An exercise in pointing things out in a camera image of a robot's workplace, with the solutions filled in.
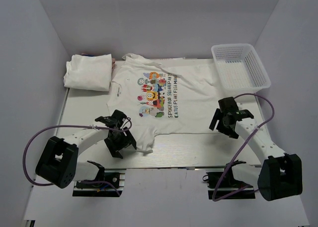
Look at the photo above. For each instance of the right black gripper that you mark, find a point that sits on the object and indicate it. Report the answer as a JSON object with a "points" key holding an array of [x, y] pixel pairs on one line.
{"points": [[228, 132]]}

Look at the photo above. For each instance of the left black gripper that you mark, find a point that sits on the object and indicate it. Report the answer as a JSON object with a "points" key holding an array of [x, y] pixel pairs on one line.
{"points": [[113, 148]]}

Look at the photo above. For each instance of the white printed cartoon t-shirt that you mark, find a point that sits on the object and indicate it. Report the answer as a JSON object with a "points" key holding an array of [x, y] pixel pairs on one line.
{"points": [[163, 100]]}

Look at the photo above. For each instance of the white t-shirt stack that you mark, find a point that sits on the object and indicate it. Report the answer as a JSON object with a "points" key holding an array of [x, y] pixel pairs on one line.
{"points": [[89, 72]]}

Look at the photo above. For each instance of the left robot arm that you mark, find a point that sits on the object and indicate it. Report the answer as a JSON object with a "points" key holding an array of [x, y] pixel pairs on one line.
{"points": [[59, 163]]}

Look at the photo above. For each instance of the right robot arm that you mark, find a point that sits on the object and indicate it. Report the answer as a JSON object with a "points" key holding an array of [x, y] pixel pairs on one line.
{"points": [[280, 174]]}

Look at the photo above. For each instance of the white plastic mesh basket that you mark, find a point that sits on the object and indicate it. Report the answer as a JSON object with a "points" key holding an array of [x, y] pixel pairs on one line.
{"points": [[240, 68]]}

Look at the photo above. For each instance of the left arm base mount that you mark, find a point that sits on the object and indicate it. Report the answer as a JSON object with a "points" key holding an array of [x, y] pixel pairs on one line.
{"points": [[99, 186]]}

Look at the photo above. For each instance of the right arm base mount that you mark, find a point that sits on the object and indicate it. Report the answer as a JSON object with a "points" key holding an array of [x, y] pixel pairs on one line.
{"points": [[227, 186]]}

